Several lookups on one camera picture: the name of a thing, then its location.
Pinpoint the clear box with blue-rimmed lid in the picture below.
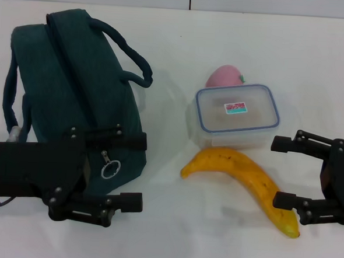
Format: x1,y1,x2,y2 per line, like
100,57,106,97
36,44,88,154
191,79,282,152

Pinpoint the pink toy peach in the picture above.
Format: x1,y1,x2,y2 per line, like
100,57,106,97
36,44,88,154
205,64,247,90

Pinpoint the dark teal fabric lunch bag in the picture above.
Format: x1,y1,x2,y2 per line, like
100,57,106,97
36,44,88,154
0,4,158,199

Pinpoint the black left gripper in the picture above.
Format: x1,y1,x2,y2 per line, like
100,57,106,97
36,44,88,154
0,130,148,230

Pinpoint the yellow banana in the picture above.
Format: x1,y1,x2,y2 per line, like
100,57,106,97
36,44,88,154
177,145,305,239

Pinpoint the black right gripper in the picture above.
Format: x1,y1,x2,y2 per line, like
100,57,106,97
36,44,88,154
267,128,344,228

